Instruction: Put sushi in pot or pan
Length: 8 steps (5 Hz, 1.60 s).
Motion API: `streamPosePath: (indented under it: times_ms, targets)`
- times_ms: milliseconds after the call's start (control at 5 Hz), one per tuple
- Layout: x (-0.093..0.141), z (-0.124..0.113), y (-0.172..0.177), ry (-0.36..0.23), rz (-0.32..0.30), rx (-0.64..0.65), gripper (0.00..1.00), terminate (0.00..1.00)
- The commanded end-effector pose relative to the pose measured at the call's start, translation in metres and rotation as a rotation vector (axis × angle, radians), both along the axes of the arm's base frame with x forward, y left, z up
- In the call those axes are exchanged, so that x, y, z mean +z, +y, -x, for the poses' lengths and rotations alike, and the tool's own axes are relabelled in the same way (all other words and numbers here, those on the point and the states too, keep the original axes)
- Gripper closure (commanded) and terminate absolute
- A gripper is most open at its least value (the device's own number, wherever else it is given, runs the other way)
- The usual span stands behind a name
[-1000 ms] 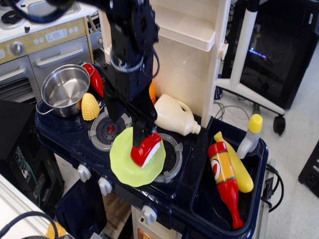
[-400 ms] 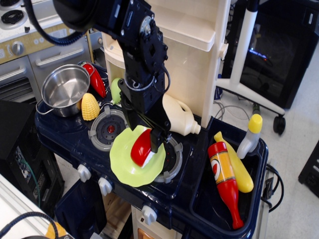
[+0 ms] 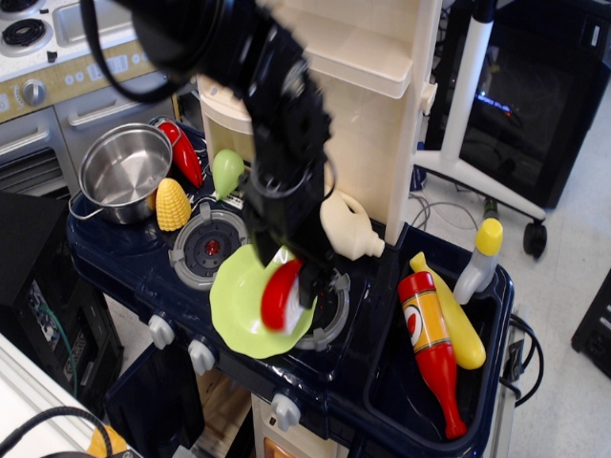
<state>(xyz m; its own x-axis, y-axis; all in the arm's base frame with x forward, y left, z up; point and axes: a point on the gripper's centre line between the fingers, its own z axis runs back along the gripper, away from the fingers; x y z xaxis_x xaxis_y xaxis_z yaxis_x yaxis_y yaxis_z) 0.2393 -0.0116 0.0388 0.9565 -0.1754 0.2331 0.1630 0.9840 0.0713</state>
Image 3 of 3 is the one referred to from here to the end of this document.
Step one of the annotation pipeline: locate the grey stove burner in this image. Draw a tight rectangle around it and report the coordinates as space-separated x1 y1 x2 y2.
295 270 350 352
169 202 248 291

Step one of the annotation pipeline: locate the cream toy kitchen shelf tower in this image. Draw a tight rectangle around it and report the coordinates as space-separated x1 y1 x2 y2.
195 0 443 247

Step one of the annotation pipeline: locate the light green toy pear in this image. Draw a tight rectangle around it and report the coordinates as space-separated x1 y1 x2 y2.
211 149 245 199

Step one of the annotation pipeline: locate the grey middle stove knob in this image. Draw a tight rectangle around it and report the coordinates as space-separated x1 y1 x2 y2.
188 340 218 376

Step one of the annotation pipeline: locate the grey faucet with yellow cap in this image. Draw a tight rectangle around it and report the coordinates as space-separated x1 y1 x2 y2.
453 218 504 305

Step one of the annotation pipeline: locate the yellow toy corn cob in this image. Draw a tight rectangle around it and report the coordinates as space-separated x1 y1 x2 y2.
156 177 192 232

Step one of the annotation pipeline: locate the red toy chili pepper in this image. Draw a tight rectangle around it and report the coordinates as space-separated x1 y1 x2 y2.
158 118 203 188

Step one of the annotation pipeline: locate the red and white toy sushi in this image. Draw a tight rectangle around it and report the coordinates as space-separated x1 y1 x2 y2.
261 260 314 335

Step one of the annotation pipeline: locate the grey right stove knob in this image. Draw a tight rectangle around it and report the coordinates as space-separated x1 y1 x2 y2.
271 393 301 432

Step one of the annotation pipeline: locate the light green toy plate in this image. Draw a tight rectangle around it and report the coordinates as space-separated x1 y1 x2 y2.
210 244 314 359

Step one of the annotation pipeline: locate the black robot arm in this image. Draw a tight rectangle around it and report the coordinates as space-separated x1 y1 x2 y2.
118 1 335 306

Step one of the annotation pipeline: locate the red toy ketchup bottle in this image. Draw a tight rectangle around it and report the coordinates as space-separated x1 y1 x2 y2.
397 271 467 440

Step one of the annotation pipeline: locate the white rolling stand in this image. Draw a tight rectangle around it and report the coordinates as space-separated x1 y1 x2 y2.
412 0 549 259

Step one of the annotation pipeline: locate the navy blue toy kitchen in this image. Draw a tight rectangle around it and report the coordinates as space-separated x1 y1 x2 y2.
67 183 514 457

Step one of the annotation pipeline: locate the yellow toy banana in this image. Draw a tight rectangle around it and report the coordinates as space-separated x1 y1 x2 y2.
409 252 486 370

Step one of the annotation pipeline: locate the black box at right edge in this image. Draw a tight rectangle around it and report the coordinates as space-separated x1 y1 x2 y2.
571 273 610 377

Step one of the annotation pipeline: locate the cream toy detergent jug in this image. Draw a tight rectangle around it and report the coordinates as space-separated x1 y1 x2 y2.
320 190 385 260

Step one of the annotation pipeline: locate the black computer case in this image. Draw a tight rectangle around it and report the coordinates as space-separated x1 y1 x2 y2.
1 193 123 415

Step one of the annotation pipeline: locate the yellow object at bottom edge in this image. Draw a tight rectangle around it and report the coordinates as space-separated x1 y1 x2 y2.
86 424 129 458

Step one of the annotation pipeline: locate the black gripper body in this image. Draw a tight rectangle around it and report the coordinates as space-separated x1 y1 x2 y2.
240 166 337 278

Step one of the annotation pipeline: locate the grey left stove knob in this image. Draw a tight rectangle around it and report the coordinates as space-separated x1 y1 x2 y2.
148 314 176 350

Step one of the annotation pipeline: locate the black braided cable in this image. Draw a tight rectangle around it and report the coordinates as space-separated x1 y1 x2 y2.
0 404 114 458

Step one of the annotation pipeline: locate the grey wooden toy kitchen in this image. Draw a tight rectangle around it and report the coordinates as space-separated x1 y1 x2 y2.
1 1 180 198

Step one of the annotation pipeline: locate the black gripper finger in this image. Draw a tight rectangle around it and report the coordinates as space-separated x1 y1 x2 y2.
252 232 282 266
298 262 329 307

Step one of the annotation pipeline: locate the grey stove knob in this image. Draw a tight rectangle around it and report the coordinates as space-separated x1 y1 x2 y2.
148 314 176 350
188 340 218 376
271 393 301 432

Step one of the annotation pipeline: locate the grey left stove burner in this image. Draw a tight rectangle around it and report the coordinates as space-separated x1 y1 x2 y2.
169 202 248 291

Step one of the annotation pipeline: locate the grey right stove burner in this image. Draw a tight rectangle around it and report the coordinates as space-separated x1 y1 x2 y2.
295 270 350 352

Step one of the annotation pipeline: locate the black power cable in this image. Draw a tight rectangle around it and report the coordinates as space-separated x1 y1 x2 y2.
497 312 545 407

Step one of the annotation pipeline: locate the stainless steel pot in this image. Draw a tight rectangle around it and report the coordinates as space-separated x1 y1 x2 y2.
69 123 173 225

